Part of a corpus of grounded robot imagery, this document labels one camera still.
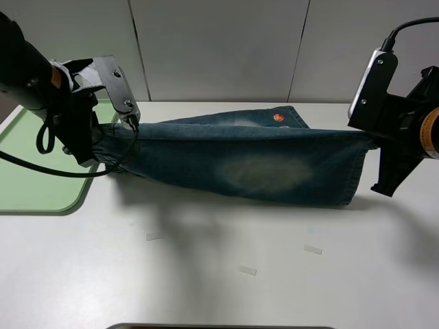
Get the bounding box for children's blue denim shorts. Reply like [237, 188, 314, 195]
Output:
[93, 106, 369, 206]

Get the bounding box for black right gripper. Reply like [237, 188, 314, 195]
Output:
[348, 66, 438, 197]

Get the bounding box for black right camera cable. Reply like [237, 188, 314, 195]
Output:
[381, 19, 439, 53]

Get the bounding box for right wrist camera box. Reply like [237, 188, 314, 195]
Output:
[348, 49, 398, 119]

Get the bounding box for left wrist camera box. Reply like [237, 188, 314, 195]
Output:
[93, 56, 141, 130]

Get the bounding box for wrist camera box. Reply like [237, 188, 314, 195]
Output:
[348, 49, 398, 119]
[93, 56, 141, 130]

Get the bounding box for black camera cable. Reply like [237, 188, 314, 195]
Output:
[381, 19, 439, 53]
[0, 108, 141, 178]

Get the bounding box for light green plastic tray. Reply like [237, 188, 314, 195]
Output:
[0, 98, 119, 217]

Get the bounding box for black left camera cable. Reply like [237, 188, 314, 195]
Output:
[0, 108, 141, 178]

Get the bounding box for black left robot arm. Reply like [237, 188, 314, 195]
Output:
[1, 14, 137, 167]

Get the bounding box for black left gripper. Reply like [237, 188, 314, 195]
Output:
[47, 58, 120, 165]

